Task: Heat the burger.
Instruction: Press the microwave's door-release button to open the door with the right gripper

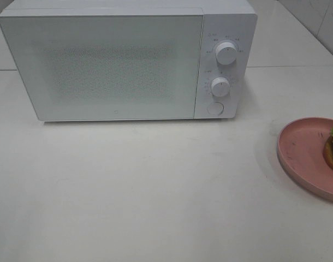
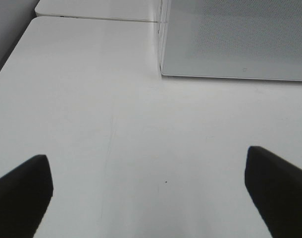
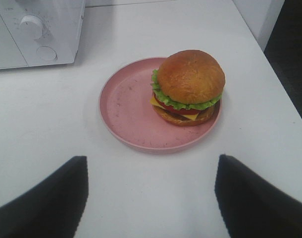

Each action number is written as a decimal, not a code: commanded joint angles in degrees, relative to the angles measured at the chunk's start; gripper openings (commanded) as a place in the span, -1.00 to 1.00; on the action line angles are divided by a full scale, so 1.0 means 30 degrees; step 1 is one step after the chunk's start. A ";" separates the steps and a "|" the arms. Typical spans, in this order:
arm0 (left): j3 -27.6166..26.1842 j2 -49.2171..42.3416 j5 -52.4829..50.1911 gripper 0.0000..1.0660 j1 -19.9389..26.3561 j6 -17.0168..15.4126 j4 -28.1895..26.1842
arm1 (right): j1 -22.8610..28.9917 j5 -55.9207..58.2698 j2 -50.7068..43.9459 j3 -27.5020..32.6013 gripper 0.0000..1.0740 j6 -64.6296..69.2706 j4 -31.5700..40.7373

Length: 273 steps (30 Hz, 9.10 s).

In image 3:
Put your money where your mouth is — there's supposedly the white microwave door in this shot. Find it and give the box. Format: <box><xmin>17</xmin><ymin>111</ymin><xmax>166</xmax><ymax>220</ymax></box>
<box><xmin>0</xmin><ymin>15</ymin><xmax>27</xmax><ymax>69</ymax></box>

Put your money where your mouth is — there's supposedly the pink round plate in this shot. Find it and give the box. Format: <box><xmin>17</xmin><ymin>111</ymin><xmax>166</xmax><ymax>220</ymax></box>
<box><xmin>99</xmin><ymin>57</ymin><xmax>222</xmax><ymax>154</ymax></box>

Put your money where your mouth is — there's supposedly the white microwave oven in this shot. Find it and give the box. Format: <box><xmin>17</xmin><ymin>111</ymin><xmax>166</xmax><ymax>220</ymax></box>
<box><xmin>0</xmin><ymin>0</ymin><xmax>86</xmax><ymax>69</ymax></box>

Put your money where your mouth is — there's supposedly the toy burger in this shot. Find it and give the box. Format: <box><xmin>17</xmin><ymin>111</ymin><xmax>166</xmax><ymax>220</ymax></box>
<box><xmin>150</xmin><ymin>50</ymin><xmax>225</xmax><ymax>126</ymax></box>

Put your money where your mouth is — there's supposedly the round white door button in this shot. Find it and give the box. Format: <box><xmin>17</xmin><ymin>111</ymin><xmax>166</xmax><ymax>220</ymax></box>
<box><xmin>37</xmin><ymin>46</ymin><xmax>57</xmax><ymax>61</ymax></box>

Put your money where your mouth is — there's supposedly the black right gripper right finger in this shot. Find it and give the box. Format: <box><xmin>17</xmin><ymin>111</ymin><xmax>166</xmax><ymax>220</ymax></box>
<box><xmin>214</xmin><ymin>154</ymin><xmax>302</xmax><ymax>238</ymax></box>

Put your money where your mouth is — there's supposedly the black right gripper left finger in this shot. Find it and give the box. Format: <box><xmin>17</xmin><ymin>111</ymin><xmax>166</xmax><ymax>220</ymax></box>
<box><xmin>0</xmin><ymin>156</ymin><xmax>89</xmax><ymax>238</ymax></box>

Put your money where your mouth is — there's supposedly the lower white microwave knob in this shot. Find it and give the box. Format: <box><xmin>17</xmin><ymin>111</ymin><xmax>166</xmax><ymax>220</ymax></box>
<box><xmin>19</xmin><ymin>15</ymin><xmax>46</xmax><ymax>40</ymax></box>

